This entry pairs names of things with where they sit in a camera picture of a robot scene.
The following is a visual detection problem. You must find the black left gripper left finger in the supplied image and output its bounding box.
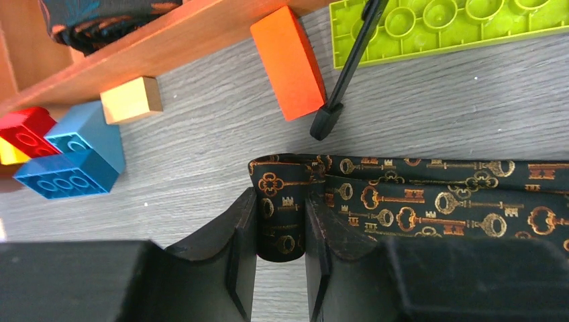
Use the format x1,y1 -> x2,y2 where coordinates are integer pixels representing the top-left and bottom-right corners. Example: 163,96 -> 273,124
1,188 -> 256,321

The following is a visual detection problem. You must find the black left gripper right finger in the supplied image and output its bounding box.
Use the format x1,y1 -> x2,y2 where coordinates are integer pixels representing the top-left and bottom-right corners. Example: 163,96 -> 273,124
305,195 -> 568,321

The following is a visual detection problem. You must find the black key pattern tie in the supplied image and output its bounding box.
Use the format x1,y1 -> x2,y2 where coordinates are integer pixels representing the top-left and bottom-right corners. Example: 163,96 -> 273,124
248,154 -> 568,262

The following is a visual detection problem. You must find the small black tripod stand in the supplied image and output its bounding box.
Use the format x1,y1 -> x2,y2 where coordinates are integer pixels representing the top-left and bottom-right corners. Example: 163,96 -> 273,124
310,0 -> 388,141

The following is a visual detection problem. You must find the tan wooden block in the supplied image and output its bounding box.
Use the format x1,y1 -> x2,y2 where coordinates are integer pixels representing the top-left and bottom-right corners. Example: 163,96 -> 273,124
100,76 -> 163,125

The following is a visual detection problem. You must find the light blue toy brick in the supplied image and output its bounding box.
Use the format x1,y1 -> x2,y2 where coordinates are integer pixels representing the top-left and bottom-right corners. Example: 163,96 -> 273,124
44,101 -> 125,174

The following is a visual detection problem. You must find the orange red block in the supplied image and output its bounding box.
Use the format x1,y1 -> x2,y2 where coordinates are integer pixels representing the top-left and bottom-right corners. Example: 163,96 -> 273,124
250,6 -> 325,121

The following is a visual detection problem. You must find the yellow block by metronome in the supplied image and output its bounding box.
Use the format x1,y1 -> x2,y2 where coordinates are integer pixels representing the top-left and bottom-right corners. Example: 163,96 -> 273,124
0,138 -> 30,166

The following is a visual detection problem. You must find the red toy brick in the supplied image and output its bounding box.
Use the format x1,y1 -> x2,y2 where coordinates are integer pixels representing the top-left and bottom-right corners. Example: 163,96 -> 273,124
1,107 -> 60,158

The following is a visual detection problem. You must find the lime green flat brick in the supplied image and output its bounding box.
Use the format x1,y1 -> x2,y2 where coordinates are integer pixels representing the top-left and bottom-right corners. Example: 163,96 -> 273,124
329,0 -> 569,70

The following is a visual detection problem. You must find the orange wooden compartment tray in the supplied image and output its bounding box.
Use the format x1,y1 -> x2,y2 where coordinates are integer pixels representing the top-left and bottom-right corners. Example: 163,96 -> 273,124
1,0 -> 327,117

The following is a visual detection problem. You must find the rolled black tie in tray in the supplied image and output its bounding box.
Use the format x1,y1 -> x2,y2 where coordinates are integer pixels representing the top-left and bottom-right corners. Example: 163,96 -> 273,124
38,0 -> 183,56

